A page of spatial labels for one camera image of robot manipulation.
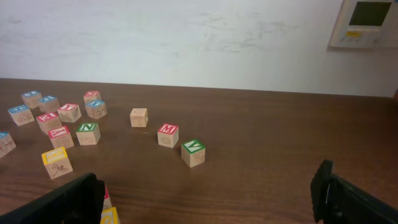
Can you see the red Q block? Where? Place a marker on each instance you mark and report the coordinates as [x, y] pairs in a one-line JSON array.
[[91, 96]]

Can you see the red y block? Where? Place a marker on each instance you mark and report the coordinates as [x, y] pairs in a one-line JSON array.
[[69, 113], [61, 137]]

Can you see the yellow block centre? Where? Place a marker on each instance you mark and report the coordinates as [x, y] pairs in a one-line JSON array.
[[57, 162]]

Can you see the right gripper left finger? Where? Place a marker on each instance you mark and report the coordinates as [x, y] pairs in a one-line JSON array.
[[79, 201]]

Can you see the red M block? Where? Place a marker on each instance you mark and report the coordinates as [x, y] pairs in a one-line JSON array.
[[168, 135]]

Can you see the blue L block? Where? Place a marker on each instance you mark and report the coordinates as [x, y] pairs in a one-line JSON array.
[[31, 98]]

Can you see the blue X block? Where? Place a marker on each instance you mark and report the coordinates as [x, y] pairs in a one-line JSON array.
[[96, 109]]

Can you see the yellow block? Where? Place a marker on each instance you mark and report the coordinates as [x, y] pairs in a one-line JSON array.
[[110, 216], [57, 162]]

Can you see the yellow block lower right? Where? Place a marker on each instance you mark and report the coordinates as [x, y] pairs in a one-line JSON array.
[[110, 216]]

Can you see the red 3 block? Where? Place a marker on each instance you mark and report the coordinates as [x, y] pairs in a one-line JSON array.
[[107, 201]]

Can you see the red Y block lower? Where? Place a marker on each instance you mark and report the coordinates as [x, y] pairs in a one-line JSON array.
[[61, 137]]

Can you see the red E block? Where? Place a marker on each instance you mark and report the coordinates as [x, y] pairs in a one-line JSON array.
[[48, 122]]

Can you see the blue H block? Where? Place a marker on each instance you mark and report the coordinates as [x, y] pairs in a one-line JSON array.
[[21, 115]]

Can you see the blue D block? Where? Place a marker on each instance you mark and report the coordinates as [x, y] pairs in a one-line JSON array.
[[48, 104]]

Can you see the green V block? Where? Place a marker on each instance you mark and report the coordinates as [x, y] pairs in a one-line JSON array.
[[193, 152]]

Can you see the beige wall thermostat panel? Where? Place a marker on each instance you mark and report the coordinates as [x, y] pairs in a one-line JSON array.
[[366, 24]]

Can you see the red Y block upper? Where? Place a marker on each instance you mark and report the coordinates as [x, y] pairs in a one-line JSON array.
[[69, 113]]

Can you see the green N block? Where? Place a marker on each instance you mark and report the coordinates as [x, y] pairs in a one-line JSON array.
[[88, 134]]

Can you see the plain wooden block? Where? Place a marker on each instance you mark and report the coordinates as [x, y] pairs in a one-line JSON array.
[[139, 117]]

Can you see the blue T block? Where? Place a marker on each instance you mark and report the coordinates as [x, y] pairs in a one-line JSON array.
[[7, 144]]

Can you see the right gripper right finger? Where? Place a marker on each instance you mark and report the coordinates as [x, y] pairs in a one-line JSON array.
[[335, 201]]

